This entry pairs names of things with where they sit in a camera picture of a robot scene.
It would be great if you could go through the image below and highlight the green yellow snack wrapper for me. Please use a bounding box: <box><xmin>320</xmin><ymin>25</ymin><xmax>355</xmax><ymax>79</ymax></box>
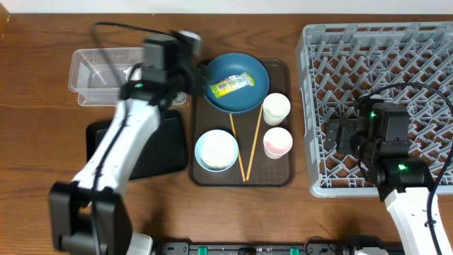
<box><xmin>210</xmin><ymin>72</ymin><xmax>255</xmax><ymax>98</ymax></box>

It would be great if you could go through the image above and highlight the black waste tray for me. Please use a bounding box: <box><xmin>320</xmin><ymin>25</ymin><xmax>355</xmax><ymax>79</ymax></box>
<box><xmin>74</xmin><ymin>108</ymin><xmax>188</xmax><ymax>193</ymax></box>

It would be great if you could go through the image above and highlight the cream white cup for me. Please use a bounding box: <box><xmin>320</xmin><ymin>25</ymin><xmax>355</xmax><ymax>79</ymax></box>
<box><xmin>263</xmin><ymin>93</ymin><xmax>291</xmax><ymax>126</ymax></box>

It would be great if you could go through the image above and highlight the clear plastic waste bin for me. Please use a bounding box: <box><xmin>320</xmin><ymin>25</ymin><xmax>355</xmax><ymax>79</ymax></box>
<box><xmin>67</xmin><ymin>47</ymin><xmax>188</xmax><ymax>108</ymax></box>

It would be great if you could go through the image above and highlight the light blue small bowl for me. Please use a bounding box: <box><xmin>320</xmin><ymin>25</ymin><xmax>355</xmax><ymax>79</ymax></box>
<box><xmin>195</xmin><ymin>130</ymin><xmax>239</xmax><ymax>173</ymax></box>

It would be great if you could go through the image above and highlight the pile of rice grains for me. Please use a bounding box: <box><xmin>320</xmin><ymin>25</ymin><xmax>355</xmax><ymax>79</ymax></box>
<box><xmin>200</xmin><ymin>130</ymin><xmax>236</xmax><ymax>171</ymax></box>

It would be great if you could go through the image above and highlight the wooden chopstick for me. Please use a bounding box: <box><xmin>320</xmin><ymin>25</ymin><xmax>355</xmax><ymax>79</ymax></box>
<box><xmin>246</xmin><ymin>104</ymin><xmax>263</xmax><ymax>181</ymax></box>
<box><xmin>229</xmin><ymin>113</ymin><xmax>246</xmax><ymax>182</ymax></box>

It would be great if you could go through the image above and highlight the pink cup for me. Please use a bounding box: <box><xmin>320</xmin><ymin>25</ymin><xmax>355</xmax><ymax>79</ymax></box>
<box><xmin>263</xmin><ymin>127</ymin><xmax>293</xmax><ymax>159</ymax></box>

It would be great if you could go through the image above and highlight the dark blue plate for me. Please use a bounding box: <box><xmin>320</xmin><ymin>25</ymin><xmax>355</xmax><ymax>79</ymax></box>
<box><xmin>205</xmin><ymin>53</ymin><xmax>270</xmax><ymax>113</ymax></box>

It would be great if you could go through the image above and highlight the grey plastic dishwasher rack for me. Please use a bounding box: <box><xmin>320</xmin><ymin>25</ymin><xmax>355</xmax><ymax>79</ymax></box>
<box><xmin>295</xmin><ymin>22</ymin><xmax>452</xmax><ymax>198</ymax></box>

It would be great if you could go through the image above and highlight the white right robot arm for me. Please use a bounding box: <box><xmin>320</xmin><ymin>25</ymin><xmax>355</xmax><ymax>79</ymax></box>
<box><xmin>324</xmin><ymin>98</ymin><xmax>452</xmax><ymax>254</ymax></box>

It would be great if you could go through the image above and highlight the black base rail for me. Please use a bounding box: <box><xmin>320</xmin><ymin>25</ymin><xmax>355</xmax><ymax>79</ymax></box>
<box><xmin>155</xmin><ymin>236</ymin><xmax>404</xmax><ymax>255</ymax></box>

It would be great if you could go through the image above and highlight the brown serving tray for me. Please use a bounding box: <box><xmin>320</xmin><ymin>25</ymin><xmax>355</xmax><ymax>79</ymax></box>
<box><xmin>188</xmin><ymin>58</ymin><xmax>295</xmax><ymax>188</ymax></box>

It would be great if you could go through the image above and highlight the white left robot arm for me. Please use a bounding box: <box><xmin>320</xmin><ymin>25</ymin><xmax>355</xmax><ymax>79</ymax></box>
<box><xmin>49</xmin><ymin>30</ymin><xmax>207</xmax><ymax>254</ymax></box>

